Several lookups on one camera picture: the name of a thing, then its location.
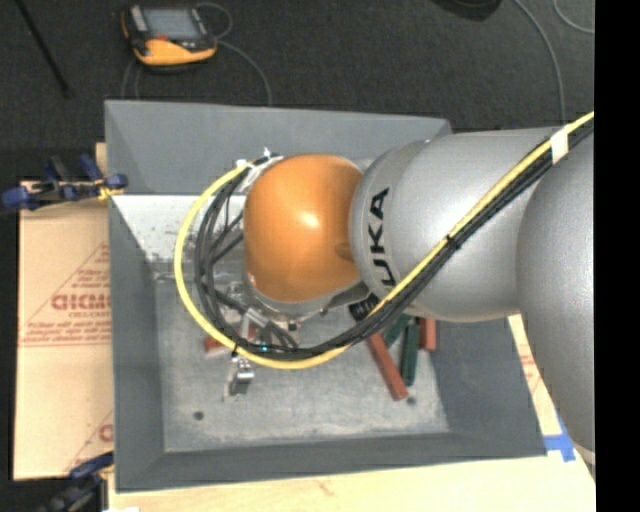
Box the black cylinder on white bracket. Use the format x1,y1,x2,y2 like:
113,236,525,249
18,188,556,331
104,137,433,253
331,291,383,322

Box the grey metal bin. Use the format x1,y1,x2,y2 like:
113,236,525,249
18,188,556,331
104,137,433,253
103,99,549,491

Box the brown cardboard board, red print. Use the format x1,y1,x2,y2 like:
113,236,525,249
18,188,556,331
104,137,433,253
11,177,117,482

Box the dark green flat block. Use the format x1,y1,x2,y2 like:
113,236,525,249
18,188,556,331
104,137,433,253
383,314,412,349
399,319,422,387

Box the red-brown flat block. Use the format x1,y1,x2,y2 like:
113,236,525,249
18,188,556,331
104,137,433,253
418,316,438,352
364,331,410,402

